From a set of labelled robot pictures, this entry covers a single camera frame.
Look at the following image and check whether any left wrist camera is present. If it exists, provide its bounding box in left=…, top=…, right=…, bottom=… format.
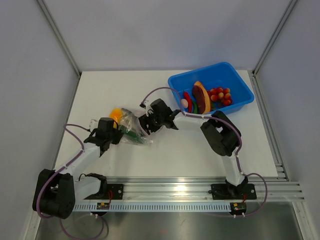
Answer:
left=89, top=119, right=98, bottom=130

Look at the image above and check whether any pink fake peach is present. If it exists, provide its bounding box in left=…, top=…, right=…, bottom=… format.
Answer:
left=180, top=98, right=189, bottom=109

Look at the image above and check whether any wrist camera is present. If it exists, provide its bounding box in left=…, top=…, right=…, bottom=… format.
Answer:
left=139, top=100, right=150, bottom=110
left=89, top=119, right=98, bottom=130

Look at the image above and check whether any yellow fake mango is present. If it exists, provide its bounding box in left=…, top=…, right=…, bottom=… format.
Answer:
left=109, top=108, right=123, bottom=124

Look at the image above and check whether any orange papaya slice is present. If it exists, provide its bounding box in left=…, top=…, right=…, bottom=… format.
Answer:
left=194, top=81, right=212, bottom=115

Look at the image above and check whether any green fake chili pepper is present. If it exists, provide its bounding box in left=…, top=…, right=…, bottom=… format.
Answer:
left=191, top=100, right=199, bottom=114

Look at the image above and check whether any white slotted cable duct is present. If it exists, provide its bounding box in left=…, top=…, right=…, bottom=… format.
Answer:
left=73, top=202, right=231, bottom=213

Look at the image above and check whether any red fake chili pepper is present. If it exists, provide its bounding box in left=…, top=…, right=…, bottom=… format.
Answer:
left=183, top=92, right=193, bottom=113

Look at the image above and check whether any left controller board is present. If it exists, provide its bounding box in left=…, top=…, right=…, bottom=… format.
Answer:
left=96, top=202, right=110, bottom=210

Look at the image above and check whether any dark red fake food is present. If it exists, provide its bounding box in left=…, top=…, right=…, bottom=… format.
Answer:
left=192, top=85, right=206, bottom=114

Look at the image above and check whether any aluminium frame post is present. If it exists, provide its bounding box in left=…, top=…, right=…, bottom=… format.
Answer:
left=251, top=0, right=300, bottom=77
left=34, top=0, right=82, bottom=77

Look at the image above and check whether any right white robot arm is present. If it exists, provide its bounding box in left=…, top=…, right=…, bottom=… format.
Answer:
left=138, top=98, right=248, bottom=199

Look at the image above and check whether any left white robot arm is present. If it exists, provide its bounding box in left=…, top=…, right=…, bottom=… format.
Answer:
left=32, top=117, right=124, bottom=219

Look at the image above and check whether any left aluminium frame post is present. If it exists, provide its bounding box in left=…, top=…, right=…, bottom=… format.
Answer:
left=34, top=0, right=82, bottom=77

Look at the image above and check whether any right controller board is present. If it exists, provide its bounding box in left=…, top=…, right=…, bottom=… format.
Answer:
left=230, top=202, right=247, bottom=214

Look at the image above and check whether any clear zip top bag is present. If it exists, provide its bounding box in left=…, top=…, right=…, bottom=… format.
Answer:
left=109, top=107, right=153, bottom=146

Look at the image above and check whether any fake lychee bunch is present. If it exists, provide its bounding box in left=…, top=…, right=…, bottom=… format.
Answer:
left=207, top=87, right=233, bottom=111

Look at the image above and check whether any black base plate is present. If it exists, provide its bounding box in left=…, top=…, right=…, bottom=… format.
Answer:
left=208, top=183, right=257, bottom=201
left=85, top=183, right=124, bottom=200

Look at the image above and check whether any green fake cucumber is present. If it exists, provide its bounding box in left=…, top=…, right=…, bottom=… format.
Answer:
left=119, top=125, right=148, bottom=145

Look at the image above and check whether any aluminium mounting rail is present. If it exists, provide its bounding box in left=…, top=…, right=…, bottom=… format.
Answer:
left=107, top=177, right=305, bottom=202

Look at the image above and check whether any right aluminium frame post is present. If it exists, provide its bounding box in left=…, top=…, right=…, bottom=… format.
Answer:
left=251, top=0, right=300, bottom=77

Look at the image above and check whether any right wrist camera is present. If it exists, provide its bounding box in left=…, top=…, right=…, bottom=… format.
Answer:
left=139, top=100, right=150, bottom=110

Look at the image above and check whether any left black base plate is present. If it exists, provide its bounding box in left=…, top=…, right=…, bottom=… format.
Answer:
left=85, top=183, right=124, bottom=200

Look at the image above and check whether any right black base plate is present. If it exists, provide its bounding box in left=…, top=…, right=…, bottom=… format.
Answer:
left=208, top=183, right=257, bottom=201

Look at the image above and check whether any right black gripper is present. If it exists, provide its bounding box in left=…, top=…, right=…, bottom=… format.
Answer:
left=139, top=110, right=165, bottom=137

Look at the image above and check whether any controller board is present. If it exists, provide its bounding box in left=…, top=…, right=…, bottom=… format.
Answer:
left=96, top=202, right=110, bottom=210
left=230, top=202, right=247, bottom=214

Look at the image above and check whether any blue plastic bin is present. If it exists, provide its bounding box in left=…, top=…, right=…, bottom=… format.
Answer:
left=168, top=62, right=254, bottom=114

